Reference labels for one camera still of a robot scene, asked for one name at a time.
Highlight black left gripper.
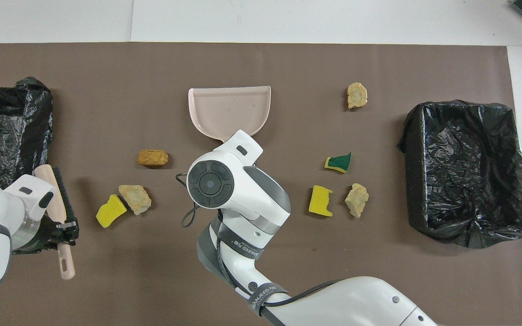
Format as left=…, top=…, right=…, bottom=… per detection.
left=13, top=216, right=80, bottom=255

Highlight pink hand brush black bristles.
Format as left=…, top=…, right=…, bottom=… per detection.
left=34, top=164, right=77, bottom=280

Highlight pink plastic dustpan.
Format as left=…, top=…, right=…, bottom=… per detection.
left=188, top=86, right=271, bottom=142

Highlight brown paper table mat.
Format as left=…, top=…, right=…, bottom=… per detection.
left=0, top=42, right=522, bottom=326

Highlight green and yellow sponge wedge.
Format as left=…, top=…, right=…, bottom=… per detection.
left=324, top=152, right=352, bottom=174

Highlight brown bread-like foam chunk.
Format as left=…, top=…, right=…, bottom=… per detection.
left=137, top=149, right=169, bottom=168

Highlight notched yellow sponge piece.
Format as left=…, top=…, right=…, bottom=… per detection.
left=308, top=185, right=334, bottom=217

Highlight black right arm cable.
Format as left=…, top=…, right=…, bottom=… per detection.
left=176, top=171, right=339, bottom=326

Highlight yellow sponge chunk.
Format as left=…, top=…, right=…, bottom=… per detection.
left=96, top=194, right=128, bottom=228

